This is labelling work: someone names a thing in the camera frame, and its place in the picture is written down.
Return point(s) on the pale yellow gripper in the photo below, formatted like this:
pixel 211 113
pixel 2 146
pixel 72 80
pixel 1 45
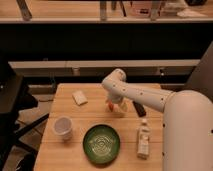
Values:
pixel 120 108

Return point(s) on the orange red pepper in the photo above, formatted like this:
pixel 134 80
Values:
pixel 110 106

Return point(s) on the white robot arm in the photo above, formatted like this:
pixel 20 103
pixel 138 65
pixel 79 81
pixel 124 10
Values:
pixel 187 121

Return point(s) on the black rectangular remote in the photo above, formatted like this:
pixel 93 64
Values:
pixel 139 109

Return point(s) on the white squeeze bottle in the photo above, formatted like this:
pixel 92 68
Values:
pixel 143 140

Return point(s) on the green round plate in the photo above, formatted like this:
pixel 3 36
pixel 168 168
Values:
pixel 101 144

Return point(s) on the white folded sponge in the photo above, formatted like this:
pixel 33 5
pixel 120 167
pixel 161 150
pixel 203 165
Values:
pixel 79 97

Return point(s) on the clear plastic cup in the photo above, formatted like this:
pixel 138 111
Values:
pixel 63 128

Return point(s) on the grey cabinet at right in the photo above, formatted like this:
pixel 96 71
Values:
pixel 201 78

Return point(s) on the black office chair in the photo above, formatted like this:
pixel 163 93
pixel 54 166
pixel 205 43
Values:
pixel 14 96

